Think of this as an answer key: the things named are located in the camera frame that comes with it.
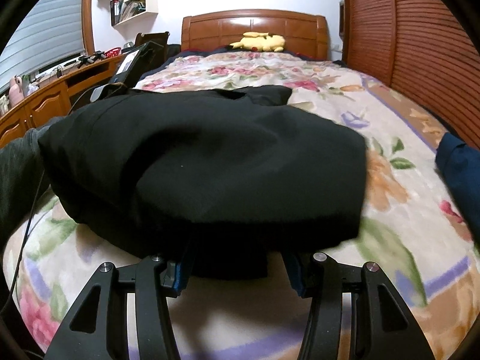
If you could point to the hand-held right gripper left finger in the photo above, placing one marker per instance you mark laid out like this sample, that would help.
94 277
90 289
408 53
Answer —
180 275

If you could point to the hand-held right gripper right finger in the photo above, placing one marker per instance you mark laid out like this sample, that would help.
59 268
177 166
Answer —
296 273

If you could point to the black button coat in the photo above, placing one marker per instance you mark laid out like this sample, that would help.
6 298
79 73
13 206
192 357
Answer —
206 157

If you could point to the person's left forearm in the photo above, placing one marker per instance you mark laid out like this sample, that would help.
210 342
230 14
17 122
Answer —
18 172

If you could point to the red basket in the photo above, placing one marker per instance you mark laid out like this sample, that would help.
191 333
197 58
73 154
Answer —
112 52

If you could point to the dark brown chair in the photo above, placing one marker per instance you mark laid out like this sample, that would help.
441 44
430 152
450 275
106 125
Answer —
140 37

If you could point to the black hand-held device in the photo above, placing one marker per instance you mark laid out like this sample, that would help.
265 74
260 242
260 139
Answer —
90 59

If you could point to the grey window blind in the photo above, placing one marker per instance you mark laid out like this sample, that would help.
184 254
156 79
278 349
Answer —
48 33

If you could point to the wooden desk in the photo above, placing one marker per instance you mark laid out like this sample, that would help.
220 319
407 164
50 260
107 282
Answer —
45 105

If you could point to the wooden bed headboard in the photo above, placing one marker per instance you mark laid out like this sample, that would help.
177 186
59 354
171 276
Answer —
225 30

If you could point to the pink bottle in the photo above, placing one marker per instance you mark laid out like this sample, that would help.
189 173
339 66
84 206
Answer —
17 93

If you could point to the yellow plush toy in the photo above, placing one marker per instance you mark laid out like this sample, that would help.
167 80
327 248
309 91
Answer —
262 41

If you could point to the floral blanket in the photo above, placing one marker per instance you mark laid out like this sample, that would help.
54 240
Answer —
393 127

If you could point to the dark blue garment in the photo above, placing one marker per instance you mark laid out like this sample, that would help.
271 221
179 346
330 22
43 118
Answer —
461 172

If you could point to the wooden louvered wardrobe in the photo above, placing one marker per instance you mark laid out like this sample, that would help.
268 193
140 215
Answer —
423 45

